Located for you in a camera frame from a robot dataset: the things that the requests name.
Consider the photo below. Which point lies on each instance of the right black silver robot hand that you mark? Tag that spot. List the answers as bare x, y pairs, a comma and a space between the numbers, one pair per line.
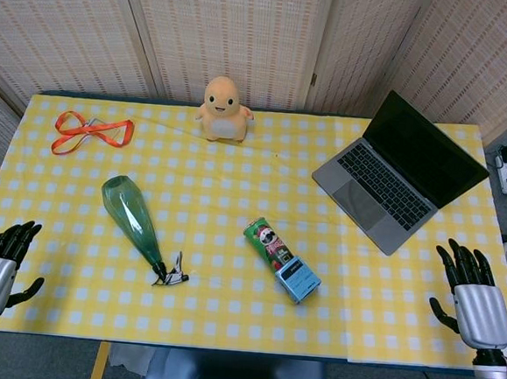
483, 315

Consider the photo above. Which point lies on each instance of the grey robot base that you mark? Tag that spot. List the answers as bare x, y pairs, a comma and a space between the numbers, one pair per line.
234, 377

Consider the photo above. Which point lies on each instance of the yellow checkered tablecloth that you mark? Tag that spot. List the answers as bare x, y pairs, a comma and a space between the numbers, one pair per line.
236, 188

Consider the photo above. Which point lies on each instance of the yellow wooden table leg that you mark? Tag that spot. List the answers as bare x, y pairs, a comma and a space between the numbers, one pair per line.
99, 366

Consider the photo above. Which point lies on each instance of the blue cardboard box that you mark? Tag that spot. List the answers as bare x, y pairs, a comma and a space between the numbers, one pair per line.
299, 283

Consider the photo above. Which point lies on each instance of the orange plush toy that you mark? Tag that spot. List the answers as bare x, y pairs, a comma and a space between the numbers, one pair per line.
222, 112

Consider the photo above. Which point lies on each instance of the green spray bottle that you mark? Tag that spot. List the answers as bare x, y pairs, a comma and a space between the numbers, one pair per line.
128, 215

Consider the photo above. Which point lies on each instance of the green Pringles can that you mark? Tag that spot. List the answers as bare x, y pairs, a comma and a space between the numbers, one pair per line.
267, 243

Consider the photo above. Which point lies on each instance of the white plastic bag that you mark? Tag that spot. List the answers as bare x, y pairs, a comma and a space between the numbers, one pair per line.
130, 357

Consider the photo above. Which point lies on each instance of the grey open laptop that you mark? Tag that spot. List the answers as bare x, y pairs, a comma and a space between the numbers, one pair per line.
385, 186

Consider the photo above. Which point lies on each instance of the woven folding screen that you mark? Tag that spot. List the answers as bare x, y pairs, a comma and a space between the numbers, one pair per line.
226, 29

